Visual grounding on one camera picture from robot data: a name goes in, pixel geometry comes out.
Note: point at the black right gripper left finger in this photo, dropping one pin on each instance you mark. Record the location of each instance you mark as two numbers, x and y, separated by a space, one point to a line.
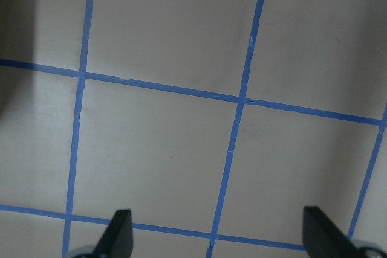
117 241

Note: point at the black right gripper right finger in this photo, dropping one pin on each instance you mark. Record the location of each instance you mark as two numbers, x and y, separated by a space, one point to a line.
321 238

